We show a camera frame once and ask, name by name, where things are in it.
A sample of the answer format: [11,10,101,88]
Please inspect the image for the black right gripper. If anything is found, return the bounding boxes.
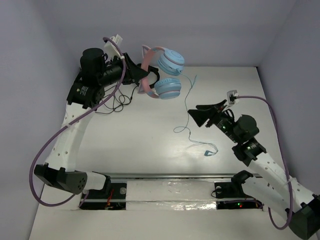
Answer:
[187,99,240,143]

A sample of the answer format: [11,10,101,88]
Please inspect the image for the pink blue cat-ear headphones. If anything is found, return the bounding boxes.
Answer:
[137,44,186,100]

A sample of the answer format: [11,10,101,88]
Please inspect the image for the light blue headphone cable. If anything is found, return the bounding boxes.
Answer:
[173,71,220,158]

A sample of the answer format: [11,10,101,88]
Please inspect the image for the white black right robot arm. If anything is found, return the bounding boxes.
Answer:
[187,100,320,240]

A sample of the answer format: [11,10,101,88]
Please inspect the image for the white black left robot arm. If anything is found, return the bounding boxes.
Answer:
[31,48,150,197]

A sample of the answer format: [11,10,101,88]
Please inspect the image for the black headphones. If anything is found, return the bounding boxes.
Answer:
[147,65,160,89]

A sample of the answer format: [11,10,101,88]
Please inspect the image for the silver foil tape strip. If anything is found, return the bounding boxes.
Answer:
[125,180,217,211]

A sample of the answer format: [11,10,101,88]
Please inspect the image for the black headphone cable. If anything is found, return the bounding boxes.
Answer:
[96,82,137,116]

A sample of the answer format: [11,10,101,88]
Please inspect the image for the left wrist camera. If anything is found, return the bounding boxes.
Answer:
[102,34,125,60]

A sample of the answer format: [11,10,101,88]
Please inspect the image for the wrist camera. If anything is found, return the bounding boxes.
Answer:
[102,34,125,60]
[226,90,239,109]

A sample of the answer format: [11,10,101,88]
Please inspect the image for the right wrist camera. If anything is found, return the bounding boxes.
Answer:
[226,90,239,109]

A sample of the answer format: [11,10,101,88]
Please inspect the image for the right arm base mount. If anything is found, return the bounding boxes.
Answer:
[210,170,264,210]

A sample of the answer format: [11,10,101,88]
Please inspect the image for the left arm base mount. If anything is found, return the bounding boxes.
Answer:
[78,176,127,211]

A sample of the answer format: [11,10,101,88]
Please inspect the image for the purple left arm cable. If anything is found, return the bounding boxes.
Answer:
[29,36,126,208]

